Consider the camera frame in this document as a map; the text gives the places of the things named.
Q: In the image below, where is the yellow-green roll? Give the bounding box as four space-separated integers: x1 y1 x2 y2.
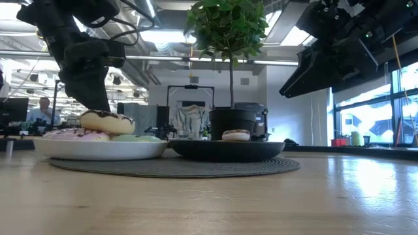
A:
350 131 364 147

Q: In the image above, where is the white round plate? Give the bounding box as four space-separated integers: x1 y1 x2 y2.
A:
32 138 169 161

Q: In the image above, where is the small green leafy tree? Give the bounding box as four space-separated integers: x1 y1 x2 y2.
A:
184 0 270 110

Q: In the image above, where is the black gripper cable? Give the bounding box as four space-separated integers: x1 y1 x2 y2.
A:
97 0 156 47

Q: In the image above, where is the hanging light grey cloth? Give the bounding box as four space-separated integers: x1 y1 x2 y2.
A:
169 104 210 140

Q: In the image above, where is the black tall frame stand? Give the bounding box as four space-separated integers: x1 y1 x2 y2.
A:
50 79 68 130

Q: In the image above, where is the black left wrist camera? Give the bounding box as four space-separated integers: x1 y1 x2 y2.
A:
104 40 127 69

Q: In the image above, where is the pink donut with chocolate drizzle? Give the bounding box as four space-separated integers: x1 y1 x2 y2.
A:
41 127 111 142

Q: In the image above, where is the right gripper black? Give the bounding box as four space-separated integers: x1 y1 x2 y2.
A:
279 0 390 99

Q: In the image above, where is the grey partition panel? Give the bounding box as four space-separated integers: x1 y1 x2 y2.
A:
116 102 158 136

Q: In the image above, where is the black frame with top camera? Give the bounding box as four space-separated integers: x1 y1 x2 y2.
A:
167 84 216 108

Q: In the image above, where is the chocolate donut with coloured sprinkles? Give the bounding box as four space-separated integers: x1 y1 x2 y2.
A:
79 109 137 136

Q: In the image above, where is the dark grey round plate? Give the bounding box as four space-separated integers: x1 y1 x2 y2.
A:
167 139 286 163

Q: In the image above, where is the person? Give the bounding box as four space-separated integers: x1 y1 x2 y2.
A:
25 97 62 127

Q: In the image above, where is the grey woven round placemat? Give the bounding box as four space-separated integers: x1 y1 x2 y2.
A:
47 149 302 179

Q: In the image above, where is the black plastic plant pot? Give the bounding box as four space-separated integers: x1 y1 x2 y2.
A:
208 108 258 142

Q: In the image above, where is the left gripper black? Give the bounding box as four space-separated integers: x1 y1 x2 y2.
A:
46 28 111 112

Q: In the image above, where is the small sprinkled mini donut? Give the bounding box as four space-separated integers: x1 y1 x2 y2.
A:
221 129 251 142

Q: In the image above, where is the small black desk robot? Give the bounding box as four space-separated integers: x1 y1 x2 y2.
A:
143 125 178 140

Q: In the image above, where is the black computer monitor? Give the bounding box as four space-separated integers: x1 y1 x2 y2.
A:
0 97 30 132

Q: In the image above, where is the yellow hanging cable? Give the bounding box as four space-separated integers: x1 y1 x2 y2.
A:
391 34 418 146

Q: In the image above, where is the black equipment cabinet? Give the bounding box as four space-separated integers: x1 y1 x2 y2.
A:
234 102 270 142

